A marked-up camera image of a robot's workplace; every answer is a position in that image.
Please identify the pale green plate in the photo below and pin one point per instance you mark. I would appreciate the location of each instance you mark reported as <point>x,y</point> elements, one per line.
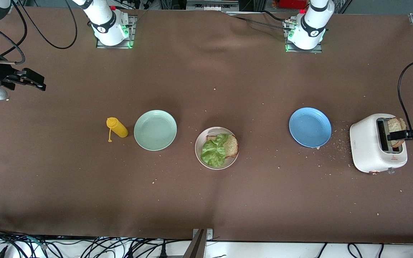
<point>155,130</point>

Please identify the brown tablecloth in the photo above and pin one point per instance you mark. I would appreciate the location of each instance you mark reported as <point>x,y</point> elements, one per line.
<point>206,71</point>

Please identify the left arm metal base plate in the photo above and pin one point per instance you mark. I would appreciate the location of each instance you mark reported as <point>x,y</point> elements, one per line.
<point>316,51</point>

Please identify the white toaster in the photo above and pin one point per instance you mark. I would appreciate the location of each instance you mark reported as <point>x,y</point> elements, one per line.
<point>364,147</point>

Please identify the green lettuce leaf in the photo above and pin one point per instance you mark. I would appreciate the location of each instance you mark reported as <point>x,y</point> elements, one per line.
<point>213,154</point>

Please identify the brown bread slice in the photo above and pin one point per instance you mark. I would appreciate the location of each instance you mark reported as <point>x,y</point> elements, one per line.
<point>232,147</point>
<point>394,125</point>

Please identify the yellow mustard squeeze bottle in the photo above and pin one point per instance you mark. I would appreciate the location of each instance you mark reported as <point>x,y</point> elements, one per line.
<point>118,128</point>

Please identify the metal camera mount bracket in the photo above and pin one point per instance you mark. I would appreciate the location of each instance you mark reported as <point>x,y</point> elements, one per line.
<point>196,247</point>

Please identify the red box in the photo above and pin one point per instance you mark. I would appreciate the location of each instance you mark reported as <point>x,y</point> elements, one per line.
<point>292,3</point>

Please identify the grey metal device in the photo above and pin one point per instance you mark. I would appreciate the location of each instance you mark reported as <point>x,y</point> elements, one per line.
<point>212,5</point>

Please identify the beige plate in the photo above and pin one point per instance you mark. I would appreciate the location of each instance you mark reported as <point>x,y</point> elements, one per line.
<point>229,162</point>

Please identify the blue plate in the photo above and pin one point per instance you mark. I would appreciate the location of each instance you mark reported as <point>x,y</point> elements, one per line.
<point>309,127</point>

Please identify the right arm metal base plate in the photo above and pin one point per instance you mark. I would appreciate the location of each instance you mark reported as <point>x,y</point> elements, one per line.
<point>102,46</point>

